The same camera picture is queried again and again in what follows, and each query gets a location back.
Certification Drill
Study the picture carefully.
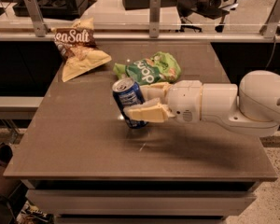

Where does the green snack bag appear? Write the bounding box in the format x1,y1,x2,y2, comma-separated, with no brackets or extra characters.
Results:
113,51,181,85

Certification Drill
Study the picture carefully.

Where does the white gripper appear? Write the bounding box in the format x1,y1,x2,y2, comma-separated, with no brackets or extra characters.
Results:
123,80,203,123

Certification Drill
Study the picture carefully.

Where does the brown bin at left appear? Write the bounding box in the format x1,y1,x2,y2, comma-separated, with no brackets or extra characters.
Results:
0,142,29,224

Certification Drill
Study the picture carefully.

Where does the black cable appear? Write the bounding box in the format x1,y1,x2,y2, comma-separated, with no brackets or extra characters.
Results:
265,35,278,71

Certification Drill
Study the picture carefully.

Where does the blue pepsi can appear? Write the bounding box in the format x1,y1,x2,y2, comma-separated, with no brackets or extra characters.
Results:
112,77,147,129

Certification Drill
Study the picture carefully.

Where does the right metal bracket post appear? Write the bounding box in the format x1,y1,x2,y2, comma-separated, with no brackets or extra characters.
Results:
259,0,280,38

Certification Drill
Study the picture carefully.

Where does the left metal bracket post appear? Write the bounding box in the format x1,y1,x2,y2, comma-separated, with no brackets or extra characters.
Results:
23,0,48,37

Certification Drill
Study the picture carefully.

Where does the black box on counter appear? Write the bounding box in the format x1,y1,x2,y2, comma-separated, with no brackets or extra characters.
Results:
12,0,98,21

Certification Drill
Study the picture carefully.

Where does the metal bracket post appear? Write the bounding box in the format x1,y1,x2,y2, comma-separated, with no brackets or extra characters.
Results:
23,0,48,37
149,0,161,38
259,0,280,38

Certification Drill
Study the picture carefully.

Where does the sea salt chips bag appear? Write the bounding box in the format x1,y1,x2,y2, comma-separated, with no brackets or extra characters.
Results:
53,18,111,82

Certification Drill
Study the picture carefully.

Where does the middle metal bracket post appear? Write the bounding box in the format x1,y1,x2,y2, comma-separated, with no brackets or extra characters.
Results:
149,0,161,38

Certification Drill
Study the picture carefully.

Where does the black office chair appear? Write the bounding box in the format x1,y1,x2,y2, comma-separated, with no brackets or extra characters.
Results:
176,0,273,34

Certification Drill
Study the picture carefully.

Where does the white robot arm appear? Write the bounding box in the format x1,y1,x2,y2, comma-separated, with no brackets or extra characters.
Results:
123,70,280,137

